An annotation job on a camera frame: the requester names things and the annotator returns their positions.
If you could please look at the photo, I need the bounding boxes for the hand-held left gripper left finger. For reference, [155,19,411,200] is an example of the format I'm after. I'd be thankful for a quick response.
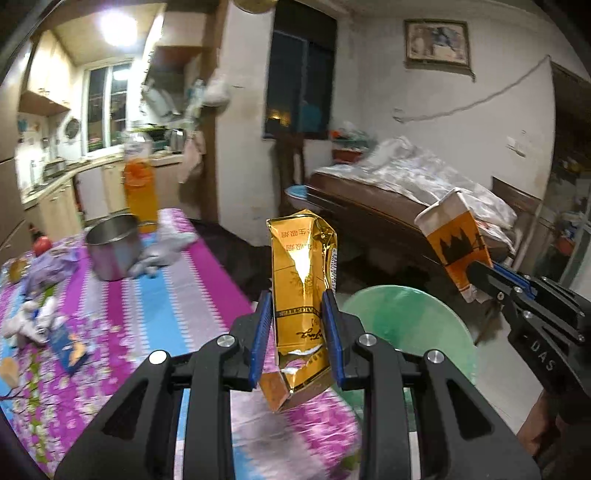
[54,290,273,480]

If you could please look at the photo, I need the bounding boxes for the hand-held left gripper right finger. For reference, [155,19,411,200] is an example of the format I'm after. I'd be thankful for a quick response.
[322,290,541,480]

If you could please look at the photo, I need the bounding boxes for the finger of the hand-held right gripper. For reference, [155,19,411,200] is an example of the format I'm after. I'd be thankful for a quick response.
[467,261,522,303]
[492,262,536,294]

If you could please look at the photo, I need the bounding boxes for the orange and white carton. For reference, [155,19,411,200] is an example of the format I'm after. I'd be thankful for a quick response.
[414,188,495,304]

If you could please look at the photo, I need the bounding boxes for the gold foil carton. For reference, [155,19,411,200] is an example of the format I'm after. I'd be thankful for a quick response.
[259,209,341,413]

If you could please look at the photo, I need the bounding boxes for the green bag lined bin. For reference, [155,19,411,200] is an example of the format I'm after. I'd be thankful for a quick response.
[339,285,478,402]

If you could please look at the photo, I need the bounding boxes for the person's right forearm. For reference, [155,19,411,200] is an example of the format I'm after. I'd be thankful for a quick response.
[538,401,591,480]

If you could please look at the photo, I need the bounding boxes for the person's right hand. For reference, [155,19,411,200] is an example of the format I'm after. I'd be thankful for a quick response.
[517,396,561,457]

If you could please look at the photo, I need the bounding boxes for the floral striped tablecloth table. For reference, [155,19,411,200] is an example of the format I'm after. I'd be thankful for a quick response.
[0,208,363,476]

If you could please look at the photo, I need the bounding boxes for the white plastic sheet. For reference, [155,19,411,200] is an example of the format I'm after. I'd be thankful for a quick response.
[318,136,518,232]

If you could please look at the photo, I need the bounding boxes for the steel pot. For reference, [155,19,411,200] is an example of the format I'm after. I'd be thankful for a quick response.
[85,213,158,282]

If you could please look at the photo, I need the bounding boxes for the wooden chair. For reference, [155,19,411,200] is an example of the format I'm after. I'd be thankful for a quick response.
[276,134,305,213]

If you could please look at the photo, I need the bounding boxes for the blue paper box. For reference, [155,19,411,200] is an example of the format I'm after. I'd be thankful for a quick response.
[48,323,90,374]

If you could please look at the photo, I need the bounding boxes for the hanging beige towel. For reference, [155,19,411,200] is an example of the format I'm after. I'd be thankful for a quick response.
[178,131,206,185]

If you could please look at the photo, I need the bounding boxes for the orange juice bottle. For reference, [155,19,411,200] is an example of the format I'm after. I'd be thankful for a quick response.
[122,131,159,222]

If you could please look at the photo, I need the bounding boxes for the purple plastic bag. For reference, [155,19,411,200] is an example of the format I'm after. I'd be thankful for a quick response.
[28,247,86,289]

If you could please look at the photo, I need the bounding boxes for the kitchen base cabinets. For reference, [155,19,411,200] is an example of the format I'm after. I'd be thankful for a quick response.
[21,154,185,232]

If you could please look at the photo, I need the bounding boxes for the hanging white plastic bag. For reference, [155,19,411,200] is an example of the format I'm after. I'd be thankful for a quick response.
[203,74,232,109]

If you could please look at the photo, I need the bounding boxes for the yellow round fruit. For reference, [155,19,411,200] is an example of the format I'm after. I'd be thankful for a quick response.
[0,357,20,387]

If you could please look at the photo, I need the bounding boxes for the steel range hood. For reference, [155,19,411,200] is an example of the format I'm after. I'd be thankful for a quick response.
[141,80,183,116]

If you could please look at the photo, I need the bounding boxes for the dark room window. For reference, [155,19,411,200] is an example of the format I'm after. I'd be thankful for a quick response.
[263,0,338,139]

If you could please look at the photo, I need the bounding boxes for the kitchen window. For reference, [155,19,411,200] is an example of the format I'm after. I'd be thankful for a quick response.
[85,62,132,153]

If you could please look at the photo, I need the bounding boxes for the ceiling light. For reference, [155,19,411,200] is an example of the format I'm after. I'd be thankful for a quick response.
[99,7,141,44]

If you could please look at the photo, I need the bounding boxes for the wall cable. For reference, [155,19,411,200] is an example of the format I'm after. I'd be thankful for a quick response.
[392,55,552,123]

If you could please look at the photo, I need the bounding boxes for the framed wall picture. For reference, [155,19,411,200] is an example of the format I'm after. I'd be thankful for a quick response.
[404,18,472,70]

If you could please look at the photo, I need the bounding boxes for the gold wall clock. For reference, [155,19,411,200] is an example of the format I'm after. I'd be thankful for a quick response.
[235,0,278,14]

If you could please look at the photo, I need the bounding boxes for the kitchen wall cabinets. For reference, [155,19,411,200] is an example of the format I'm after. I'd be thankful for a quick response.
[18,30,75,114]

